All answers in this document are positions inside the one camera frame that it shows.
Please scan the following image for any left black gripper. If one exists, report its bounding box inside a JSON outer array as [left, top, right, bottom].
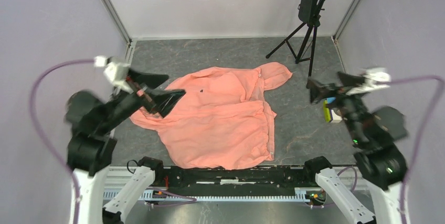
[[97, 66, 185, 133]]

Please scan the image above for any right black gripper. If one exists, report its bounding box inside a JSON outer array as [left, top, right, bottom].
[[308, 70, 372, 144]]

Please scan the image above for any salmon pink jacket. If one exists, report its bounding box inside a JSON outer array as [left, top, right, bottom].
[[130, 62, 292, 170]]

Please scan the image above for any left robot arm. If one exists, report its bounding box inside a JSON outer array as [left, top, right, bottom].
[[66, 69, 185, 223]]

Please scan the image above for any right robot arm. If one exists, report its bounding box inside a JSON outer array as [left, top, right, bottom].
[[303, 68, 408, 223]]

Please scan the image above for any blue toy block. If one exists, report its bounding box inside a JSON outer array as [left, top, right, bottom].
[[325, 97, 336, 104]]

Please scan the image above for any white toy block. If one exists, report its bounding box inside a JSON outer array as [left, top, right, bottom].
[[330, 109, 343, 123]]

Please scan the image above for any black music stand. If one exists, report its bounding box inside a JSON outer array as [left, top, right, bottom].
[[266, 0, 325, 77]]

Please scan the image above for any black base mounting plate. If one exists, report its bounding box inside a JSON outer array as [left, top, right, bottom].
[[152, 165, 317, 197]]

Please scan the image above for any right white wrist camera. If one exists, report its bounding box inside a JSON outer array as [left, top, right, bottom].
[[346, 67, 391, 95]]

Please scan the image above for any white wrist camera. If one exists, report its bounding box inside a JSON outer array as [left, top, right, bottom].
[[94, 56, 133, 93], [346, 67, 391, 95]]

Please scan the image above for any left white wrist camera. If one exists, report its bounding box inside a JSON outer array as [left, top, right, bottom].
[[94, 56, 133, 93]]

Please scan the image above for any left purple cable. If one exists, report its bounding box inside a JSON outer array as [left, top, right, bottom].
[[28, 59, 197, 224]]

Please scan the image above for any purple cable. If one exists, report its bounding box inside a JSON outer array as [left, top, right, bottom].
[[309, 74, 445, 224], [28, 59, 197, 224]]

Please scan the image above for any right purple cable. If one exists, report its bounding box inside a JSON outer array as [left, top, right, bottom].
[[309, 74, 445, 224]]

